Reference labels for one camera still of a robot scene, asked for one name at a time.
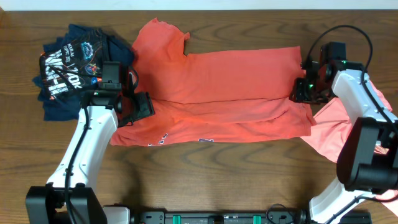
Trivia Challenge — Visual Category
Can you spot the red-orange t-shirt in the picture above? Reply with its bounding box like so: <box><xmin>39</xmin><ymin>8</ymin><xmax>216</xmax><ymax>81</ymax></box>
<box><xmin>110</xmin><ymin>19</ymin><xmax>315</xmax><ymax>146</ymax></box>

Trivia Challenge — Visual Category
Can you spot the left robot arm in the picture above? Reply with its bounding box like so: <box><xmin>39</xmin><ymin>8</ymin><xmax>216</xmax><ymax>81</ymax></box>
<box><xmin>25</xmin><ymin>62</ymin><xmax>155</xmax><ymax>223</ymax></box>

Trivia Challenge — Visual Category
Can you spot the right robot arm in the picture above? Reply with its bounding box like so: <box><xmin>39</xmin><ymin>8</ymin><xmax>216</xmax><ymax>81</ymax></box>
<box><xmin>289</xmin><ymin>42</ymin><xmax>397</xmax><ymax>223</ymax></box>

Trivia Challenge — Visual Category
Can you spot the pink t-shirt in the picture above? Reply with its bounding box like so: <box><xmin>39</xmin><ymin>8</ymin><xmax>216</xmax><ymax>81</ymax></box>
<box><xmin>301</xmin><ymin>82</ymin><xmax>397</xmax><ymax>216</ymax></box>

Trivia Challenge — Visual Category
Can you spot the navy folded t-shirt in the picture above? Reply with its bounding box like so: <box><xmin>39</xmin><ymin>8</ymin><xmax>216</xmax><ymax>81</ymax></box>
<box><xmin>33</xmin><ymin>24</ymin><xmax>135</xmax><ymax>121</ymax></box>

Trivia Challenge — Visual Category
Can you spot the left black cable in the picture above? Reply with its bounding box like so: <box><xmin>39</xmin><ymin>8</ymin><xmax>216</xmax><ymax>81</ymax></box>
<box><xmin>46</xmin><ymin>63</ymin><xmax>141</xmax><ymax>224</ymax></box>

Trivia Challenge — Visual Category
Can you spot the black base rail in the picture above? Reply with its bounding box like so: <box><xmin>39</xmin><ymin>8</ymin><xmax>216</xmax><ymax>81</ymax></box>
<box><xmin>132</xmin><ymin>211</ymin><xmax>311</xmax><ymax>224</ymax></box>

